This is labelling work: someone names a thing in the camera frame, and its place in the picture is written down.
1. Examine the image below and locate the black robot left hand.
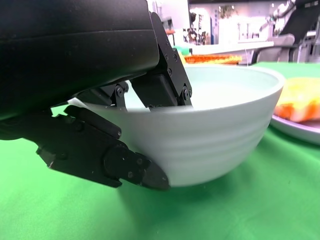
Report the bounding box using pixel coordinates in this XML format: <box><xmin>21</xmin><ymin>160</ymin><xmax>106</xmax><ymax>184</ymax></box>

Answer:
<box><xmin>0</xmin><ymin>0</ymin><xmax>193</xmax><ymax>191</ymax></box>

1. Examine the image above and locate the grey ceramic bowl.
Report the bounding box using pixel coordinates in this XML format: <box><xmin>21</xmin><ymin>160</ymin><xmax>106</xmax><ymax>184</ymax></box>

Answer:
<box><xmin>67</xmin><ymin>65</ymin><xmax>287</xmax><ymax>188</ymax></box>

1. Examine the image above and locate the round orange bread bun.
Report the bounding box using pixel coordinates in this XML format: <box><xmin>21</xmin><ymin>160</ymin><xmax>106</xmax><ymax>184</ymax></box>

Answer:
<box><xmin>274</xmin><ymin>77</ymin><xmax>320</xmax><ymax>123</ymax></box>

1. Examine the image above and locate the orange wicker basket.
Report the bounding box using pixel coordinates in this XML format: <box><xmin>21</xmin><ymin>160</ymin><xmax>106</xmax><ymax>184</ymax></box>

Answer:
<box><xmin>184</xmin><ymin>54</ymin><xmax>243</xmax><ymax>65</ymax></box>

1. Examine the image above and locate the lavender plate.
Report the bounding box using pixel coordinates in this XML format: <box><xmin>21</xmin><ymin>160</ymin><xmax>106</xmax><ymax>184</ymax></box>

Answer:
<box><xmin>271</xmin><ymin>113</ymin><xmax>320</xmax><ymax>146</ymax></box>

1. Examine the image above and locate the grey office chair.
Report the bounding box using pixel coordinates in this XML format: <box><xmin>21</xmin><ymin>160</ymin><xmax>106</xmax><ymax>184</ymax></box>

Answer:
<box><xmin>251</xmin><ymin>33</ymin><xmax>297</xmax><ymax>63</ymax></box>

